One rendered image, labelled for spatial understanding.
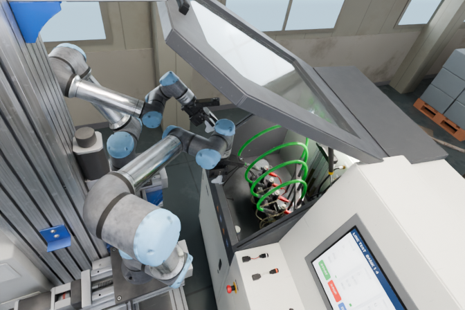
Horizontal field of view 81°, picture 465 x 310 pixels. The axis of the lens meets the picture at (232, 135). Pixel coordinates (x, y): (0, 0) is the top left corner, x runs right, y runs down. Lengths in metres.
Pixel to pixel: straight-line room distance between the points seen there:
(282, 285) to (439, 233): 0.65
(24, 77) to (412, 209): 1.08
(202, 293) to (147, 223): 1.72
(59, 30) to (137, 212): 2.27
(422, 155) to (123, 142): 1.28
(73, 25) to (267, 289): 2.38
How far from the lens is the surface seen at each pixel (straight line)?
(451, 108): 4.79
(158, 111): 1.18
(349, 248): 1.10
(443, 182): 1.35
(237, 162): 1.14
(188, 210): 2.58
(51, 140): 0.84
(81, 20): 2.72
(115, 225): 0.65
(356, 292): 1.13
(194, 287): 2.32
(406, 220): 1.00
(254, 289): 1.33
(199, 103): 1.27
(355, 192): 1.06
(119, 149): 1.34
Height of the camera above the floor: 2.23
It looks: 44 degrees down
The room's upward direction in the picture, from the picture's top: 10 degrees clockwise
